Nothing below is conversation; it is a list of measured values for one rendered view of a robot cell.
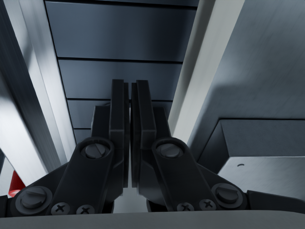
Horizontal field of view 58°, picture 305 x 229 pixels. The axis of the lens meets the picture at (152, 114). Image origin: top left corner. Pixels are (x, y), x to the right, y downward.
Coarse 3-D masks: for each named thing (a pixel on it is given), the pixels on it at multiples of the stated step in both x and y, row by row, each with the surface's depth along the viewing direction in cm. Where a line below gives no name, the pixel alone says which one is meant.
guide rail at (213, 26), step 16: (208, 0) 11; (224, 0) 10; (240, 0) 10; (208, 16) 11; (224, 16) 11; (192, 32) 13; (208, 32) 11; (224, 32) 11; (192, 48) 13; (208, 48) 12; (224, 48) 12; (192, 64) 13; (208, 64) 13; (192, 80) 14; (208, 80) 14; (176, 96) 17; (192, 96) 15; (176, 112) 17; (192, 112) 16; (176, 128) 17; (192, 128) 17
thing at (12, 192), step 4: (12, 176) 39; (16, 176) 38; (12, 180) 38; (16, 180) 38; (20, 180) 38; (12, 184) 37; (16, 184) 37; (20, 184) 37; (24, 184) 37; (12, 188) 37; (16, 188) 37; (20, 188) 37; (8, 192) 37; (12, 192) 37; (16, 192) 37; (12, 196) 38
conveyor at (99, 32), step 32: (64, 0) 14; (96, 0) 14; (128, 0) 14; (160, 0) 14; (192, 0) 14; (64, 32) 15; (96, 32) 15; (128, 32) 15; (160, 32) 15; (64, 64) 17; (96, 64) 17; (128, 64) 17; (160, 64) 17; (96, 96) 20; (160, 96) 20
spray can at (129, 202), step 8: (128, 176) 17; (128, 184) 16; (128, 192) 16; (136, 192) 16; (120, 200) 16; (128, 200) 16; (136, 200) 16; (144, 200) 16; (120, 208) 16; (128, 208) 16; (136, 208) 16; (144, 208) 16
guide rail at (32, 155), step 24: (0, 0) 6; (0, 24) 6; (0, 48) 6; (0, 72) 6; (24, 72) 8; (0, 96) 7; (24, 96) 8; (0, 120) 8; (24, 120) 8; (0, 144) 9; (24, 144) 9; (48, 144) 10; (24, 168) 10; (48, 168) 10
